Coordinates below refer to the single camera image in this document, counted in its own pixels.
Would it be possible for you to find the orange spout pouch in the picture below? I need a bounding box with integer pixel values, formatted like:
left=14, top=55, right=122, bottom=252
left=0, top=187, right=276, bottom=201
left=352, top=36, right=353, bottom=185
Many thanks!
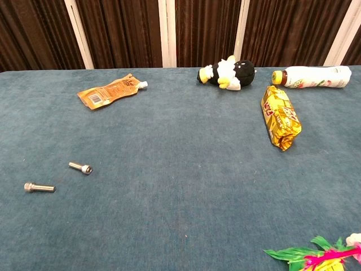
left=77, top=73, right=149, bottom=111

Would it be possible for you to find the yellow snack package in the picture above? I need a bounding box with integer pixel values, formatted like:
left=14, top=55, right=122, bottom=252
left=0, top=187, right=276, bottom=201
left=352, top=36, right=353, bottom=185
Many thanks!
left=260, top=85, right=302, bottom=152

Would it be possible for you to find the silver bolt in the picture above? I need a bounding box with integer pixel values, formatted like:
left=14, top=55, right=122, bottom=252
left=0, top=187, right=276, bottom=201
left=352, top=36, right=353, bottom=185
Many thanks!
left=68, top=161, right=94, bottom=176
left=24, top=182, right=56, bottom=194

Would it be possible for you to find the blue felt table cover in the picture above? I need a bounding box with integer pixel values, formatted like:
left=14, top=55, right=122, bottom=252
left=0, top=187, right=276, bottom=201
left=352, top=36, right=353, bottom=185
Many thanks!
left=0, top=66, right=361, bottom=271

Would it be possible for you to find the green pink feather shuttlecock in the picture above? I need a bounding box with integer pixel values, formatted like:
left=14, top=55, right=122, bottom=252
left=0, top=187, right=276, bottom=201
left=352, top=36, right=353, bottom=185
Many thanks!
left=263, top=233, right=361, bottom=271

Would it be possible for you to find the black white plush toy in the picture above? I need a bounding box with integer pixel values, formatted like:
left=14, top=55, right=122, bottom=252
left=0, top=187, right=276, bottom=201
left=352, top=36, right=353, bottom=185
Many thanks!
left=196, top=55, right=257, bottom=93

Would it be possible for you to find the white bottle yellow cap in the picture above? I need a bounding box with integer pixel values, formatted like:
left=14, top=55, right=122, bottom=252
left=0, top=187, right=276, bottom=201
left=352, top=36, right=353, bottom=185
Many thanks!
left=271, top=65, right=353, bottom=89

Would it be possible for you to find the dark brown pleated curtain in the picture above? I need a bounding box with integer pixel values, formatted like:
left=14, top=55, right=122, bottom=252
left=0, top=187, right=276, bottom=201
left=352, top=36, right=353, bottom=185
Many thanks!
left=241, top=0, right=353, bottom=68
left=74, top=0, right=164, bottom=69
left=0, top=0, right=85, bottom=73
left=341, top=30, right=361, bottom=66
left=174, top=0, right=243, bottom=68

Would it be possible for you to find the white partition post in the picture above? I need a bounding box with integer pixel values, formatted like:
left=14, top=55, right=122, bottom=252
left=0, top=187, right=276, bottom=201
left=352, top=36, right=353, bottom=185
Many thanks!
left=157, top=0, right=177, bottom=68
left=323, top=0, right=361, bottom=66
left=233, top=0, right=251, bottom=68
left=64, top=0, right=95, bottom=70

